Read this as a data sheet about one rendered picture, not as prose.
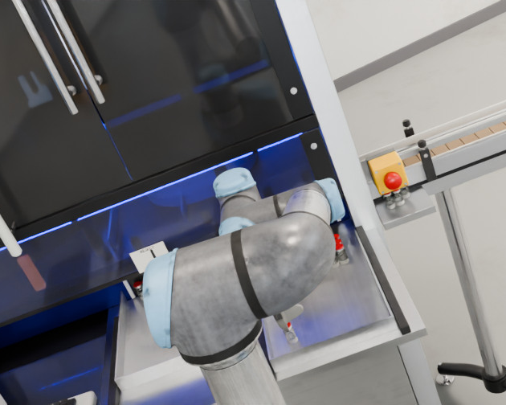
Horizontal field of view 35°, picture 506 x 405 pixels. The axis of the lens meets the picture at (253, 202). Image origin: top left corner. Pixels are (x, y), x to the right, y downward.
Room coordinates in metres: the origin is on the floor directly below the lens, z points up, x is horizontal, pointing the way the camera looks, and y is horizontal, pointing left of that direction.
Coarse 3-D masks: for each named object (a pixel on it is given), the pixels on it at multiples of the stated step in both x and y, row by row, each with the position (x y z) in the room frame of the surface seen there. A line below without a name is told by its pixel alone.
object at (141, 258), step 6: (150, 246) 1.64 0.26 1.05; (156, 246) 1.63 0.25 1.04; (162, 246) 1.63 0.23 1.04; (132, 252) 1.64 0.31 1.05; (138, 252) 1.64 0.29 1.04; (144, 252) 1.64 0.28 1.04; (150, 252) 1.64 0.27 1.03; (156, 252) 1.63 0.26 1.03; (162, 252) 1.63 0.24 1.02; (168, 252) 1.63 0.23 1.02; (132, 258) 1.64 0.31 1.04; (138, 258) 1.64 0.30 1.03; (144, 258) 1.64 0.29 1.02; (150, 258) 1.64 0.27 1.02; (138, 264) 1.64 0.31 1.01; (144, 264) 1.64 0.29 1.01; (138, 270) 1.64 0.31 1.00; (144, 270) 1.64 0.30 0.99
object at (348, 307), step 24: (360, 240) 1.52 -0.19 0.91; (360, 264) 1.47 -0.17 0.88; (336, 288) 1.43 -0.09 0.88; (360, 288) 1.39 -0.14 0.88; (312, 312) 1.38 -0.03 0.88; (336, 312) 1.35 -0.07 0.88; (360, 312) 1.32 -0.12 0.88; (384, 312) 1.29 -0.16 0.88; (312, 336) 1.31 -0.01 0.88; (336, 336) 1.24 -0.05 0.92; (360, 336) 1.23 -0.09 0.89; (288, 360) 1.24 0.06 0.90
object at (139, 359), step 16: (128, 304) 1.71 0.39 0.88; (128, 320) 1.64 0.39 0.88; (144, 320) 1.61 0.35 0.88; (128, 336) 1.57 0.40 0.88; (144, 336) 1.55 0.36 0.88; (128, 352) 1.51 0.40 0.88; (144, 352) 1.49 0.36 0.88; (160, 352) 1.46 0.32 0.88; (176, 352) 1.44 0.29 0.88; (128, 368) 1.46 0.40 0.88; (144, 368) 1.39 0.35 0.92; (160, 368) 1.38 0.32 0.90; (176, 368) 1.38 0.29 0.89; (128, 384) 1.39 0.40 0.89
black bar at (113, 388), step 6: (114, 318) 1.64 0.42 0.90; (114, 324) 1.62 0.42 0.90; (114, 330) 1.59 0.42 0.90; (114, 336) 1.57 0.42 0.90; (114, 342) 1.55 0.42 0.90; (114, 348) 1.52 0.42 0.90; (114, 354) 1.50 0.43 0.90; (114, 360) 1.48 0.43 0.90; (114, 366) 1.46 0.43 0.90; (114, 372) 1.44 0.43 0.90; (114, 378) 1.41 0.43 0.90; (114, 384) 1.39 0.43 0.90; (108, 390) 1.38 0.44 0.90; (114, 390) 1.38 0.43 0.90; (108, 396) 1.36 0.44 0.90; (114, 396) 1.36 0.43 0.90; (108, 402) 1.34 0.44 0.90; (114, 402) 1.34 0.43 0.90
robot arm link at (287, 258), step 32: (288, 192) 1.20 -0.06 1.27; (320, 192) 1.16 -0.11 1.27; (256, 224) 0.86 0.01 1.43; (288, 224) 0.85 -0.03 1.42; (320, 224) 0.88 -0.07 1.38; (256, 256) 0.81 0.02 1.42; (288, 256) 0.80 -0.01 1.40; (320, 256) 0.83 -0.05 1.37; (256, 288) 0.79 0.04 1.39; (288, 288) 0.79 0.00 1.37
